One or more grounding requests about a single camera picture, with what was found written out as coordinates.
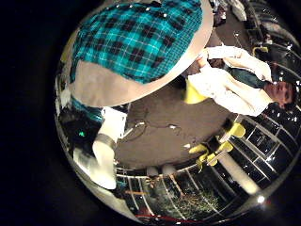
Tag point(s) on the teal black plaid garment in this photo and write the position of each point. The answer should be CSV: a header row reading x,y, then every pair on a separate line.
x,y
138,40

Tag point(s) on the yellow chair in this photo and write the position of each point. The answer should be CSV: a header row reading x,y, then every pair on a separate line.
x,y
224,146
207,159
198,148
237,130
193,95

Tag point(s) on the white round stool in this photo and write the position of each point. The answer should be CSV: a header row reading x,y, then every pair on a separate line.
x,y
152,171
169,169

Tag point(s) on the teal fabric strip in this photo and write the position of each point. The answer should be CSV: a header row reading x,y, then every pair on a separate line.
x,y
86,109

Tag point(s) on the black control box green light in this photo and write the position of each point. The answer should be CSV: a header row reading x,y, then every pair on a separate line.
x,y
80,130

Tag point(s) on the person in white jacket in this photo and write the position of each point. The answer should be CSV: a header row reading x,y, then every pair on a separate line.
x,y
232,91

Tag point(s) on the white round column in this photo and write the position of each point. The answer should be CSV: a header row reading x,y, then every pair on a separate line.
x,y
238,172

